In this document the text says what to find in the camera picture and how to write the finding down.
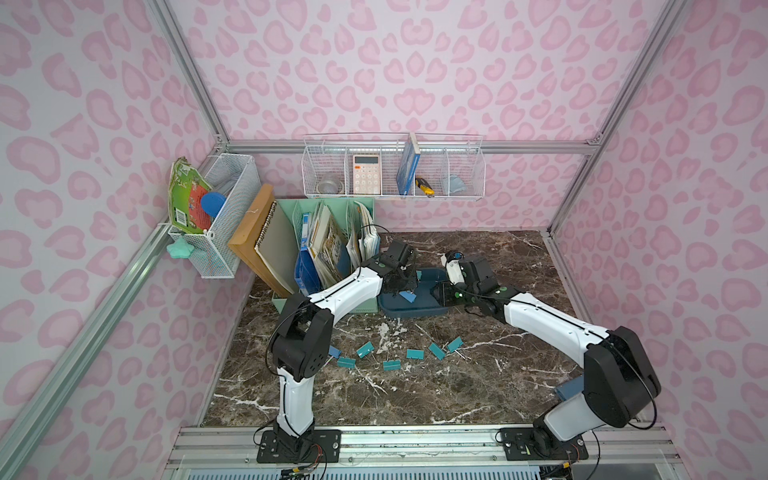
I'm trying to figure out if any blue file folder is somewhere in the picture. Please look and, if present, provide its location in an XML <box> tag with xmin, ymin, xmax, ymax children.
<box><xmin>294</xmin><ymin>213</ymin><xmax>322</xmax><ymax>296</ymax></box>

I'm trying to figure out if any brown cardboard folder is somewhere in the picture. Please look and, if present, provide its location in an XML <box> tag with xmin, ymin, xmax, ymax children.
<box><xmin>228</xmin><ymin>184</ymin><xmax>288</xmax><ymax>296</ymax></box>

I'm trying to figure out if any white papers stack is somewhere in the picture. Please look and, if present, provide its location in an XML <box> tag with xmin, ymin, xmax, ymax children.
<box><xmin>346</xmin><ymin>200</ymin><xmax>380</xmax><ymax>270</ymax></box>

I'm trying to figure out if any light blue cup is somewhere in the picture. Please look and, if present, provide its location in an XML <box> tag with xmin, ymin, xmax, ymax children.
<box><xmin>444</xmin><ymin>174</ymin><xmax>467</xmax><ymax>196</ymax></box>

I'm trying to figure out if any yellow cover magazine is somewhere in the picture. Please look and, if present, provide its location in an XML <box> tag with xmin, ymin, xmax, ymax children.
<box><xmin>309</xmin><ymin>203</ymin><xmax>351</xmax><ymax>289</ymax></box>

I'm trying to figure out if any yellow black small tool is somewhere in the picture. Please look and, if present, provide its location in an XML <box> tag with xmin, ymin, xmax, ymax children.
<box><xmin>415</xmin><ymin>177</ymin><xmax>435</xmax><ymax>198</ymax></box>

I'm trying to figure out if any green packaged card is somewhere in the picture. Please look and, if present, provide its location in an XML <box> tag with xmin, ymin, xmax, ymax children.
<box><xmin>168</xmin><ymin>157</ymin><xmax>212</xmax><ymax>234</ymax></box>

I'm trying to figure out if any white mesh side basket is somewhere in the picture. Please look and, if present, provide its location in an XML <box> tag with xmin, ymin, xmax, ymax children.
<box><xmin>169</xmin><ymin>153</ymin><xmax>262</xmax><ymax>279</ymax></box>

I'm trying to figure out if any green file organizer rack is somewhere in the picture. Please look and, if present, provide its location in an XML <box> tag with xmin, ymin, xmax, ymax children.
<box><xmin>276</xmin><ymin>197</ymin><xmax>374</xmax><ymax>293</ymax></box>

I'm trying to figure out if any white wire wall basket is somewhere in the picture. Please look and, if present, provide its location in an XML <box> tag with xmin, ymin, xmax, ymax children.
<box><xmin>301</xmin><ymin>132</ymin><xmax>486</xmax><ymax>200</ymax></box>

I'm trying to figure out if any white orange calculator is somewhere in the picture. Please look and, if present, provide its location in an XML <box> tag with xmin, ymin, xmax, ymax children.
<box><xmin>352</xmin><ymin>154</ymin><xmax>382</xmax><ymax>196</ymax></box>

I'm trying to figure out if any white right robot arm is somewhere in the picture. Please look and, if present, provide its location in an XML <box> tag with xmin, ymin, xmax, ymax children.
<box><xmin>433</xmin><ymin>251</ymin><xmax>662</xmax><ymax>454</ymax></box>

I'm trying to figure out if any blue book in basket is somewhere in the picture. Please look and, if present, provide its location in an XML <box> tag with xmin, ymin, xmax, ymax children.
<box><xmin>396</xmin><ymin>132</ymin><xmax>421</xmax><ymax>196</ymax></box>

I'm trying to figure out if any teal binder clip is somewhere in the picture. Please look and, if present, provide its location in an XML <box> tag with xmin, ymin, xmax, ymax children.
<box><xmin>356</xmin><ymin>341</ymin><xmax>375</xmax><ymax>359</ymax></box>
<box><xmin>446</xmin><ymin>337</ymin><xmax>464</xmax><ymax>353</ymax></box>
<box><xmin>382</xmin><ymin>360</ymin><xmax>401</xmax><ymax>371</ymax></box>
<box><xmin>337</xmin><ymin>357</ymin><xmax>357</xmax><ymax>370</ymax></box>
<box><xmin>406</xmin><ymin>349</ymin><xmax>424</xmax><ymax>360</ymax></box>
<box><xmin>429</xmin><ymin>343</ymin><xmax>446</xmax><ymax>360</ymax></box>

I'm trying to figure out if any mint star hook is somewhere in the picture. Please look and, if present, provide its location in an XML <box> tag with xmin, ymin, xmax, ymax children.
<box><xmin>166</xmin><ymin>236</ymin><xmax>195</xmax><ymax>259</ymax></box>

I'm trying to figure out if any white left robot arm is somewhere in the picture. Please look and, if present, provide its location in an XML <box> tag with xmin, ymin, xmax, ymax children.
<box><xmin>269</xmin><ymin>239</ymin><xmax>416</xmax><ymax>443</ymax></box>

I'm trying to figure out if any grey spiral notebook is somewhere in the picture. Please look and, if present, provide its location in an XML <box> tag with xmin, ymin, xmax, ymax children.
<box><xmin>254</xmin><ymin>201</ymin><xmax>299</xmax><ymax>297</ymax></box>

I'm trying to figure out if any clear tape roll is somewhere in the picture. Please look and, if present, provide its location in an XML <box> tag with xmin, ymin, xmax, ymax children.
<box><xmin>316</xmin><ymin>178</ymin><xmax>344</xmax><ymax>195</ymax></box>

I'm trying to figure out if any blue grey notebook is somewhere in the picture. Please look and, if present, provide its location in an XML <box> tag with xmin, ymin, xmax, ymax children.
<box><xmin>555</xmin><ymin>376</ymin><xmax>584</xmax><ymax>401</ymax></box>

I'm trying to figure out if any blue round disc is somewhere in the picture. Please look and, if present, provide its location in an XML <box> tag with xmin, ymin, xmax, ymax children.
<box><xmin>200</xmin><ymin>191</ymin><xmax>227</xmax><ymax>218</ymax></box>

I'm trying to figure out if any dark teal storage box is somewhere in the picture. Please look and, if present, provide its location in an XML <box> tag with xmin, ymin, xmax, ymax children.
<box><xmin>377</xmin><ymin>268</ymin><xmax>449</xmax><ymax>319</ymax></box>

